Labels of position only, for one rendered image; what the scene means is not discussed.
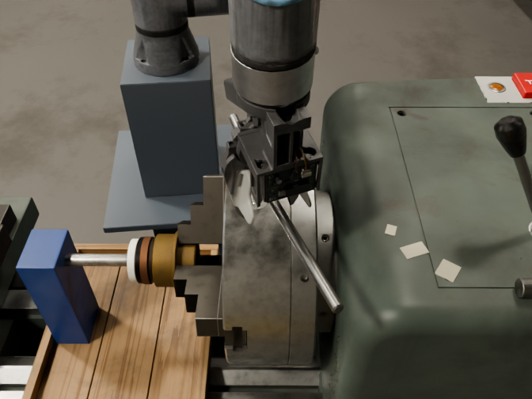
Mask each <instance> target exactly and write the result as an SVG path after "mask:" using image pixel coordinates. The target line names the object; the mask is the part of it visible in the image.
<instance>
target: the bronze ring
mask: <svg viewBox="0 0 532 399"><path fill-rule="evenodd" d="M177 265H200V244H197V243H194V244H193V243H190V244H189V243H188V244H187V243H186V244H185V243H184V244H183V243H182V244H181V243H180V244H179V243H178V231H177V232H176V233H175V234H158V235H157V236H156V238H154V237H141V238H140V239H139V240H138V242H137V245H136V248H135V277H136V279H137V282H138V283H143V284H153V283H154V285H155V286H156V287H174V282H173V278H174V274H175V270H176V266H177ZM174 289H175V287H174Z"/></svg>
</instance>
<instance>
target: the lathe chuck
mask: <svg viewBox="0 0 532 399"><path fill-rule="evenodd" d="M279 202H280V204H281V205H282V207H283V209H284V210H285V212H286V213H287V215H288V217H289V218H290V219H291V205H290V204H289V202H288V199H287V198H284V199H279ZM253 213H254V220H253V224H252V225H250V224H248V223H247V221H246V219H245V218H242V217H241V216H240V215H239V214H238V213H237V211H236V209H235V207H234V204H233V201H232V199H231V196H230V193H229V190H228V187H227V185H226V190H225V200H224V213H223V232H222V324H223V329H224V330H232V327H242V331H247V343H246V345H243V348H234V346H233V345H225V347H224V348H225V354H226V361H227V362H228V363H229V364H288V360H289V351H290V335H291V240H290V238H289V237H288V236H287V234H286V232H285V230H284V229H283V227H282V225H281V224H280V222H279V220H278V219H277V217H276V215H275V213H274V211H273V210H272V208H271V207H270V205H269V204H268V206H266V207H265V208H263V209H260V210H255V209H253Z"/></svg>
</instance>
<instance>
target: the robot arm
mask: <svg viewBox="0 0 532 399"><path fill-rule="evenodd" d="M320 1H321V0H131V8H132V12H133V16H134V21H135V28H136V34H135V44H134V49H133V58H134V62H135V66H136V68H137V69H138V70H140V71H141V72H143V73H144V74H148V75H152V76H158V77H168V76H174V75H178V74H183V73H185V72H187V71H189V70H191V69H192V68H193V67H195V66H196V64H197V63H198V62H199V60H200V53H199V48H198V45H197V43H196V40H195V38H194V36H193V35H192V32H191V30H190V28H189V26H188V17H206V16H217V15H229V19H230V41H231V45H230V50H231V64H232V78H228V79H225V80H224V87H225V92H226V99H227V100H229V101H231V102H232V103H234V104H235V105H237V106H238V107H239V108H241V109H242V110H243V111H245V112H247V118H246V119H245V120H241V121H238V122H237V126H236V127H235V128H234V129H233V130H232V131H231V132H230V133H231V135H232V137H233V139H232V141H228V142H226V150H225V152H224V154H223V156H222V160H221V169H222V174H223V176H224V179H225V182H226V185H227V187H228V190H229V193H230V196H231V199H232V201H233V204H234V207H235V209H236V211H237V213H238V214H239V215H240V216H241V217H242V218H244V219H246V221H247V223H248V224H250V225H252V224H253V220H254V213H253V205H252V199H251V195H252V196H253V198H254V200H255V203H256V205H257V207H260V194H261V195H262V197H263V199H264V202H265V203H270V202H273V201H276V200H281V199H284V198H287V199H288V202H289V204H290V205H292V204H294V203H295V201H296V199H297V198H298V196H299V195H300V196H301V197H302V198H303V200H304V201H305V202H306V204H307V206H308V207H311V206H312V203H311V200H310V196H309V194H308V191H312V190H314V189H315V188H316V190H319V189H320V182H321V170H322V163H323V156H322V154H321V152H320V150H319V149H318V147H317V145H316V143H315V142H314V140H313V138H312V137H311V135H310V133H309V132H308V130H307V128H310V125H311V115H310V114H309V112H308V110H307V109H306V106H307V105H308V103H309V101H310V89H311V87H312V85H313V77H314V60H315V55H317V54H318V52H319V47H318V46H317V29H318V20H319V11H320ZM317 165H318V167H317ZM316 175H317V176H316ZM255 181H256V189H255V188H254V182H255Z"/></svg>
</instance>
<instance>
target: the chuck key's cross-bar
mask: <svg viewBox="0 0 532 399"><path fill-rule="evenodd" d="M229 119H230V122H231V124H232V126H233V128H234V129H235V127H236V126H237V125H238V121H240V120H239V119H238V116H237V114H232V115H230V117H229ZM269 205H270V207H271V208H272V210H273V211H274V213H275V216H276V217H277V219H278V220H279V222H280V224H281V225H282V227H283V229H284V230H285V232H286V234H287V236H288V237H289V238H290V240H291V243H292V244H293V246H294V247H295V249H296V251H297V252H298V254H299V256H300V257H301V259H302V261H303V263H304V265H305V266H306V268H307V270H308V271H309V273H310V274H311V276H312V278H313V280H314V282H315V283H316V284H317V287H318V288H319V290H320V292H321V293H322V295H323V297H324V298H325V301H326V302H327V303H328V305H329V307H330V309H331V311H332V312H333V313H335V314H338V313H340V312H341V311H342V310H343V308H344V305H343V304H342V302H341V301H340V299H339V298H338V296H337V294H336V292H335V291H334V290H333V288H332V286H331V284H330V283H329V281H328V280H327V278H326V277H325V275H324V273H323V271H322V270H321V268H320V267H319V265H318V264H317V261H316V260H315V259H314V257H313V255H312V254H311V252H310V251H309V249H308V248H307V246H306V244H305V242H304V241H303V240H302V238H301V236H300V234H299V233H298V231H297V230H296V228H295V226H294V224H293V223H292V221H291V220H290V218H289V217H288V215H287V213H286V212H285V210H284V209H283V207H282V205H281V204H280V202H279V201H278V200H276V201H273V202H270V203H269Z"/></svg>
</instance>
